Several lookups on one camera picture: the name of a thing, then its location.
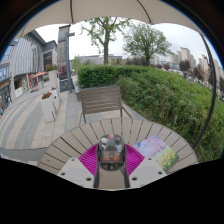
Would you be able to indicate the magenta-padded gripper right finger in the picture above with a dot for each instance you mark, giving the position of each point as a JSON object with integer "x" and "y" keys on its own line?
{"x": 148, "y": 173}

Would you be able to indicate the white planter box with flowers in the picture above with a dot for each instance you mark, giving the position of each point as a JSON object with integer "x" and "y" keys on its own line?
{"x": 47, "y": 108}

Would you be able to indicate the green hedge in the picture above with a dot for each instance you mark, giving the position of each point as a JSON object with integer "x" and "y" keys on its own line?
{"x": 160, "y": 96}

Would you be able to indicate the floral print mouse pad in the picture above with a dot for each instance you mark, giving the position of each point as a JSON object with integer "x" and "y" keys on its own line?
{"x": 160, "y": 151}

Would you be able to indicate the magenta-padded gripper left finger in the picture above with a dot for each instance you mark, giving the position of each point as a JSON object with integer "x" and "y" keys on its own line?
{"x": 75, "y": 173}

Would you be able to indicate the round leafy tree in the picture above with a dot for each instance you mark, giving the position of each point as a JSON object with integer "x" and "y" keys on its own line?
{"x": 145, "y": 40}

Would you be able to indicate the tall white planter with flowers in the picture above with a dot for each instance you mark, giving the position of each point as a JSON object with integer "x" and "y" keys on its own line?
{"x": 52, "y": 78}

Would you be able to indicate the grey sign pillar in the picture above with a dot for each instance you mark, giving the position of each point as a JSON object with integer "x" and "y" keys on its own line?
{"x": 64, "y": 43}

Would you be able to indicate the grey shopfront building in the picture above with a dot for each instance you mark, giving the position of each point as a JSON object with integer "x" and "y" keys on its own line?
{"x": 25, "y": 56}

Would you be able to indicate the beige parasol canopy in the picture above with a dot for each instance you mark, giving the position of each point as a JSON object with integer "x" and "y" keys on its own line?
{"x": 110, "y": 8}

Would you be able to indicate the slim sparse-leaved tree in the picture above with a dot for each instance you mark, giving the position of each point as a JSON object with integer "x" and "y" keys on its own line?
{"x": 106, "y": 46}

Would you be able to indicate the distant apartment buildings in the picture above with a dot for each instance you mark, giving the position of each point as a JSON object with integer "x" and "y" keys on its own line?
{"x": 185, "y": 55}

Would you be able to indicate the brown slatted wooden chair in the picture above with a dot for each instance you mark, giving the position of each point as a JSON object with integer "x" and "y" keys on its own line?
{"x": 100, "y": 98}

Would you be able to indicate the dark curved parasol pole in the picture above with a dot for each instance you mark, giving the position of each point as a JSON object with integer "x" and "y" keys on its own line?
{"x": 213, "y": 100}

